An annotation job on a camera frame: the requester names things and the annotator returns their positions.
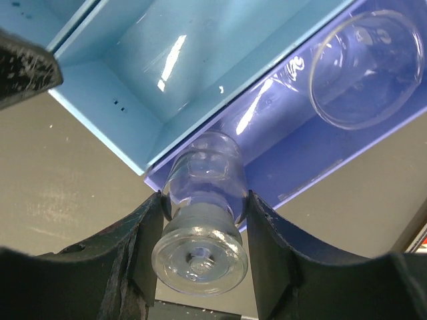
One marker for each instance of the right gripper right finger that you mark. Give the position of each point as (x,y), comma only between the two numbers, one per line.
(298,276)

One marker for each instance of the clear glass beaker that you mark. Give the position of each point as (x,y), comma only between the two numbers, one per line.
(362,71)

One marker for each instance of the light blue drawer box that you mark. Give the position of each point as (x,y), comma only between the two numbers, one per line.
(46,23)

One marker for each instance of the purple drawer box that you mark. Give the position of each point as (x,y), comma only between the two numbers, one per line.
(285,145)

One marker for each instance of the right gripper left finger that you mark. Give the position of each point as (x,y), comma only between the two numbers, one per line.
(105,276)

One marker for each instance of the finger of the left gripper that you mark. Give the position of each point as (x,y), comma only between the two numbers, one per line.
(27,70)

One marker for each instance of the glass stoppered bottle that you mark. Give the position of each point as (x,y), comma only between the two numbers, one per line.
(200,251)

